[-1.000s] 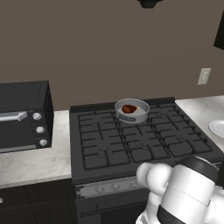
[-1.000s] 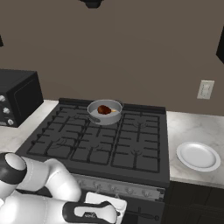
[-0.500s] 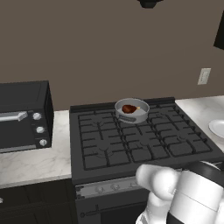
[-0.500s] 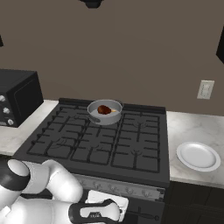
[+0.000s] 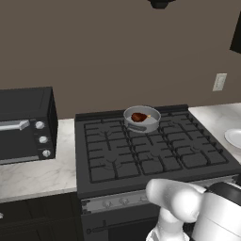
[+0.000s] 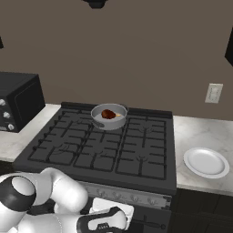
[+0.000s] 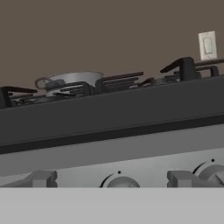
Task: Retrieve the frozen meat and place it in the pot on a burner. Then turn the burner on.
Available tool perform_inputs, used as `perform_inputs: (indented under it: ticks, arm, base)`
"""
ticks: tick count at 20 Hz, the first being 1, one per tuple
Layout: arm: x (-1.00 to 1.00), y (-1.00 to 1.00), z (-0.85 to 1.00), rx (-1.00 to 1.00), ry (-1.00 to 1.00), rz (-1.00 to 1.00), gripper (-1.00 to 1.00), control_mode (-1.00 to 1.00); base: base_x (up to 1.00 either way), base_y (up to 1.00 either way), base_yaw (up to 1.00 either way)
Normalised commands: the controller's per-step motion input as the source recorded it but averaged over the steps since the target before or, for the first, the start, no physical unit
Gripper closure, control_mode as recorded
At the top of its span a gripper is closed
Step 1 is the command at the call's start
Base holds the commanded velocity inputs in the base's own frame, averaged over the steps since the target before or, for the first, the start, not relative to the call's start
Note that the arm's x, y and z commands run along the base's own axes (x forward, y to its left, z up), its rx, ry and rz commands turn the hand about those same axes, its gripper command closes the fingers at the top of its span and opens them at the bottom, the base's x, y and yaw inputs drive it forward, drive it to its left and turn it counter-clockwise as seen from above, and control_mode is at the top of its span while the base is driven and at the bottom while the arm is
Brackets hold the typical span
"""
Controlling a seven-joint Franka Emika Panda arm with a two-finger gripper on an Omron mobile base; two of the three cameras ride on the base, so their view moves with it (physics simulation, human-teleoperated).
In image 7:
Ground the black and silver stove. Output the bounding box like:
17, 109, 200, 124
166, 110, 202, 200
0, 56, 224, 188

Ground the silver cooking pot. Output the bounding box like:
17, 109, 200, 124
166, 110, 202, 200
34, 71, 105, 97

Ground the silver stove knob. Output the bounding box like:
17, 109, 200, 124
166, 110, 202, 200
192, 162, 224, 187
100, 173, 141, 188

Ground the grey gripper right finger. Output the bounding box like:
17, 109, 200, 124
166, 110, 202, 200
166, 171, 224, 188

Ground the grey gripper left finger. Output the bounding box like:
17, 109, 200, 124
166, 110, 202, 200
0, 171, 58, 188

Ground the white wall switch plate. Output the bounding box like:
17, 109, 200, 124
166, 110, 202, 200
198, 30, 219, 61

